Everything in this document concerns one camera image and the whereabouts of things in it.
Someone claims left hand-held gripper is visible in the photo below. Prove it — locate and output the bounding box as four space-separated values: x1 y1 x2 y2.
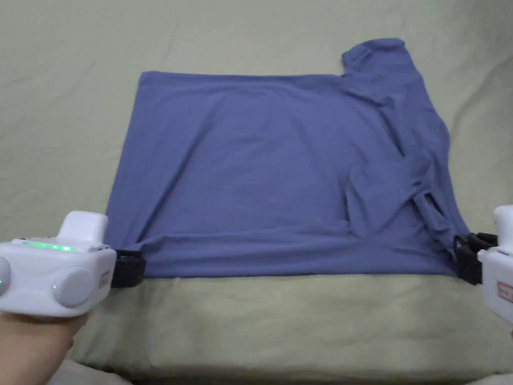
0 211 146 320

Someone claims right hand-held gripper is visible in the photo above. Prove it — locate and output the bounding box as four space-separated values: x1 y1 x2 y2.
452 205 513 318

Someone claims blue shirt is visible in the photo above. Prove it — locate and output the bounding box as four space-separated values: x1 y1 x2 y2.
105 37 476 280

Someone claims person's left forearm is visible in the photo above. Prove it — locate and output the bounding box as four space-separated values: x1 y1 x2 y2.
0 348 70 385

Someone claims person's left hand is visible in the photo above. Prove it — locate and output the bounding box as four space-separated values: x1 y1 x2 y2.
0 310 91 363

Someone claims bed with pale green sheet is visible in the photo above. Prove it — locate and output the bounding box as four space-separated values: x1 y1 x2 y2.
0 0 513 381

